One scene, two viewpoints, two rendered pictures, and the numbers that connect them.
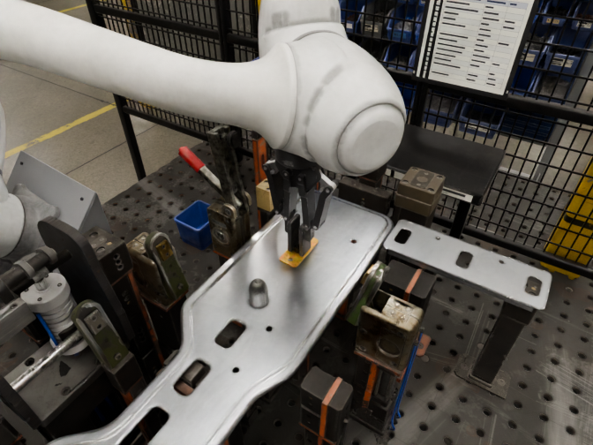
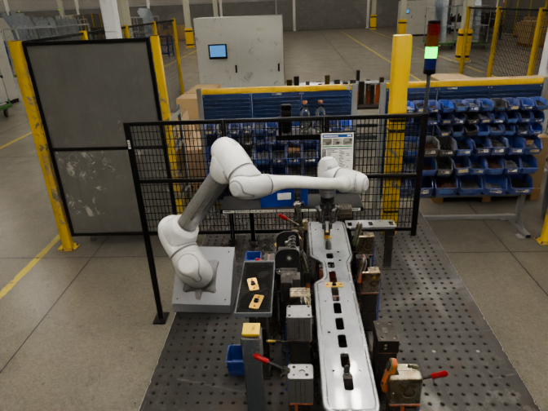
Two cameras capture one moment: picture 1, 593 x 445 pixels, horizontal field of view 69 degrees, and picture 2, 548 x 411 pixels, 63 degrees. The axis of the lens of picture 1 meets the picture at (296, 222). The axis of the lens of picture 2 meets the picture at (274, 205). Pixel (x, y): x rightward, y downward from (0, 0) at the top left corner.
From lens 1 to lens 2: 1.89 m
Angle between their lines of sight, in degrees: 29
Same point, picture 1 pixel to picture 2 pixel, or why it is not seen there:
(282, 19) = (330, 167)
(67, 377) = not seen: hidden behind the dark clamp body
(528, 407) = (404, 268)
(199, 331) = (321, 258)
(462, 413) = (388, 276)
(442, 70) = not seen: hidden behind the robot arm
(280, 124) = (349, 186)
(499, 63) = (348, 165)
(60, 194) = (214, 254)
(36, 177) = not seen: hidden behind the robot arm
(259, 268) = (320, 242)
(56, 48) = (307, 182)
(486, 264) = (376, 223)
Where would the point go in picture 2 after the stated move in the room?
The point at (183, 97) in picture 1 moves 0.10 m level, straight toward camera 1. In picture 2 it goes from (333, 184) to (351, 190)
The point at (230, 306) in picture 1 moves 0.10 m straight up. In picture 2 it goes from (323, 251) to (323, 235)
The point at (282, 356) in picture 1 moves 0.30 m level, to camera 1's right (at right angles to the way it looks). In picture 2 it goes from (347, 254) to (391, 238)
